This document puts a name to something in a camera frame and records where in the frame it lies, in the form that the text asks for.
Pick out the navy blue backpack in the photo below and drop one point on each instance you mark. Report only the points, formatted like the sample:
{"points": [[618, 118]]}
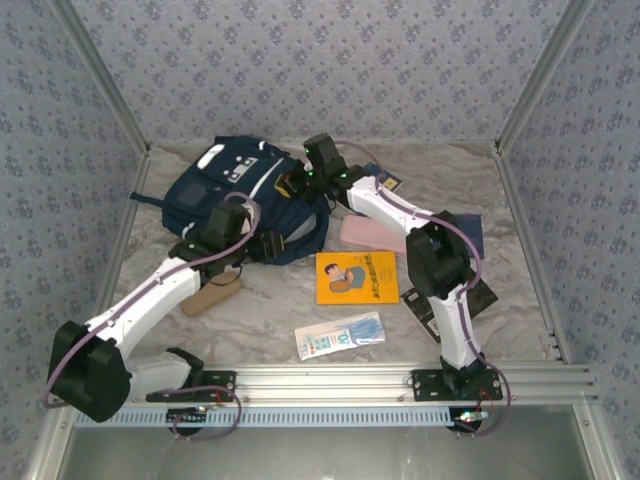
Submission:
{"points": [[225, 175]]}

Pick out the blue book narrow yellow label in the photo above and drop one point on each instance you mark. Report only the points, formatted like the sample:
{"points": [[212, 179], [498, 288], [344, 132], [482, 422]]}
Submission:
{"points": [[390, 181]]}

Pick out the tan wooden block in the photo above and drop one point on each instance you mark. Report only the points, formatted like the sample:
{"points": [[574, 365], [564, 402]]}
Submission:
{"points": [[210, 297]]}

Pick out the pink pencil case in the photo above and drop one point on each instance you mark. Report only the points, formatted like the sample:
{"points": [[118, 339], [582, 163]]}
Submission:
{"points": [[365, 232]]}

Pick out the yellow cartoon cover book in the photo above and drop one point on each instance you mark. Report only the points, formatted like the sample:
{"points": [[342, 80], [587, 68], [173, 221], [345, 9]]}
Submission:
{"points": [[360, 280]]}

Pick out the white blue pen pack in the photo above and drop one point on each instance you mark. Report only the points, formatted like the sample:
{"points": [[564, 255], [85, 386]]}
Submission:
{"points": [[330, 340]]}

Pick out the black barcode package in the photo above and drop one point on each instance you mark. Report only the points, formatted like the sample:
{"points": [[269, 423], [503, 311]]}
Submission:
{"points": [[422, 312]]}

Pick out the blue book wide yellow label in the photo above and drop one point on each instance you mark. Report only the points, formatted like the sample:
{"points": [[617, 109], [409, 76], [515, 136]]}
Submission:
{"points": [[475, 235]]}

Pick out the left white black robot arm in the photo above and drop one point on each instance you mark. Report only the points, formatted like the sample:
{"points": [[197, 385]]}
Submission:
{"points": [[145, 300]]}

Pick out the small black control board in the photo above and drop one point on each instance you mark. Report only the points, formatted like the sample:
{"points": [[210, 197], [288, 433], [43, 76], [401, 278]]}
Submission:
{"points": [[187, 416], [470, 419]]}

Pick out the grey metal panel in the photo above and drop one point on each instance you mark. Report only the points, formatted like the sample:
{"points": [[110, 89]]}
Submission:
{"points": [[325, 455]]}

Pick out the aluminium side rail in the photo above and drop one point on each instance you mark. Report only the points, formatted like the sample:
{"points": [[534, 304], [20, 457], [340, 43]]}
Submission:
{"points": [[135, 200], [525, 235]]}

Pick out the aluminium wall edge rail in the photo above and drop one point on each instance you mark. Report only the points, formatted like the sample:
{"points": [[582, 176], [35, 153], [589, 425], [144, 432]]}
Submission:
{"points": [[425, 143]]}

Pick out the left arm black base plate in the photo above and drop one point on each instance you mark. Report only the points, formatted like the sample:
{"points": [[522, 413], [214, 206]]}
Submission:
{"points": [[222, 382]]}

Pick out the aluminium mounting rail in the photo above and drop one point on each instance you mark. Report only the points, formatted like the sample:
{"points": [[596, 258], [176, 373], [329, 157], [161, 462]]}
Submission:
{"points": [[325, 382]]}

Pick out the aluminium frame post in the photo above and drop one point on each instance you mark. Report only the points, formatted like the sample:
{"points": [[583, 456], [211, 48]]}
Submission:
{"points": [[545, 75], [100, 75]]}

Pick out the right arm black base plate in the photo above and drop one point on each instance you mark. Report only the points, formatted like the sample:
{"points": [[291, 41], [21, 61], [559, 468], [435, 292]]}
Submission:
{"points": [[425, 387]]}

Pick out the aluminium frame leg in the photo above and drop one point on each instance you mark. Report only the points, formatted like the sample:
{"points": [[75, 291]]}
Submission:
{"points": [[597, 450], [47, 450]]}

